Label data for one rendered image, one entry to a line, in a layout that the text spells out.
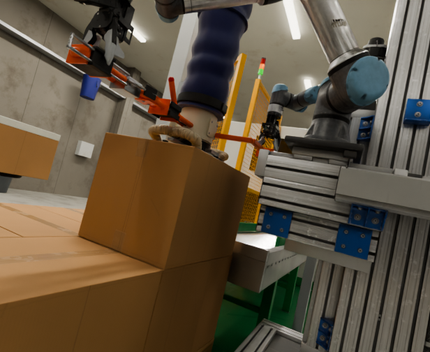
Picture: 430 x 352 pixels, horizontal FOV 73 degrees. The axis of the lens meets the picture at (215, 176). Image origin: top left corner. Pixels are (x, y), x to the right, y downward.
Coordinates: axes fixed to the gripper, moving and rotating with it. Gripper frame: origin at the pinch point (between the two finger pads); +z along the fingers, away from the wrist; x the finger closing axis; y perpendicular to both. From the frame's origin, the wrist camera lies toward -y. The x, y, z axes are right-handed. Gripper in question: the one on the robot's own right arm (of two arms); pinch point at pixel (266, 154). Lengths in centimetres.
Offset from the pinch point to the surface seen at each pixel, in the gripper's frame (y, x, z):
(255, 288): -5, 9, 66
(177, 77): -75, -121, -73
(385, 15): -300, 40, -291
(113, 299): 80, -6, 59
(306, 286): -60, 28, 68
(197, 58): 41, -27, -28
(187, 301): 39, -5, 68
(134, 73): -481, -580, -271
